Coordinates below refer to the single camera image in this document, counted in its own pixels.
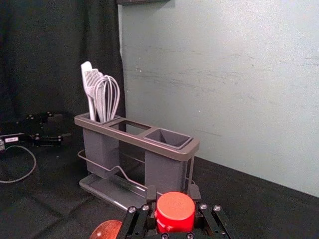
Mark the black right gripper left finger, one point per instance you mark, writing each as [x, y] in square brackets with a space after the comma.
[134, 221]

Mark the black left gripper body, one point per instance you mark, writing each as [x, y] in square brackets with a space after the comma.
[22, 138]

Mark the dark fixture on wall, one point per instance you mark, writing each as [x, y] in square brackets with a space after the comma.
[144, 2]

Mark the dark grey utensil caddy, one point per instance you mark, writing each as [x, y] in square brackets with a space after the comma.
[162, 161]

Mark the reddish brown round knob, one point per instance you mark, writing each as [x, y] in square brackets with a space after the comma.
[107, 230]

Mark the grey silicone basting brush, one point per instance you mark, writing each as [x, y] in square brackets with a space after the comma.
[92, 77]

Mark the black table cloth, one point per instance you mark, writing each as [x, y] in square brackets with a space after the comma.
[249, 211]

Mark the white silicone spatula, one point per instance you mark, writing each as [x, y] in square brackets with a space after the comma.
[87, 82]

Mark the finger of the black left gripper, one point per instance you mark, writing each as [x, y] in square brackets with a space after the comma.
[42, 123]
[48, 140]

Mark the grey silicone whisk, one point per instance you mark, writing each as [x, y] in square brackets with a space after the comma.
[108, 99]

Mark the red cylinder with orange top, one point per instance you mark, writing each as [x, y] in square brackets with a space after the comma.
[174, 211]

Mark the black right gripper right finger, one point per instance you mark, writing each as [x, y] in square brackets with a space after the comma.
[219, 221]

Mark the black backdrop curtain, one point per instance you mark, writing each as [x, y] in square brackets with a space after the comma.
[49, 49]

